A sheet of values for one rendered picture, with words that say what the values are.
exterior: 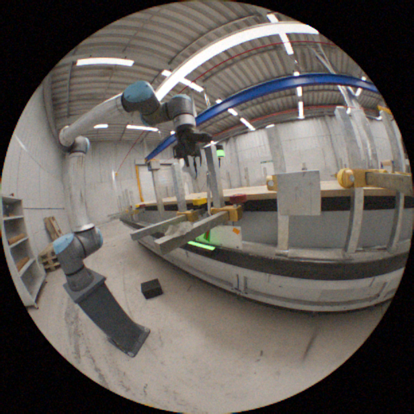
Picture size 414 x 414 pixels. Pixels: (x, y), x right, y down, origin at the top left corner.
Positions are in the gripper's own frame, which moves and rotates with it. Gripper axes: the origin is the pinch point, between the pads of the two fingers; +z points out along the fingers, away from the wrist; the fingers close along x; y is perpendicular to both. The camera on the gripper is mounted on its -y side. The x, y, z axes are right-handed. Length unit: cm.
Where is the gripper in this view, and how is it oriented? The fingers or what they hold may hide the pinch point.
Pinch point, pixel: (195, 175)
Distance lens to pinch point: 45.5
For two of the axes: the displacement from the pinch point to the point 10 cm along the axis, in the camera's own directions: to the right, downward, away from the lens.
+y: -7.6, 0.2, 6.5
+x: -6.4, 2.2, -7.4
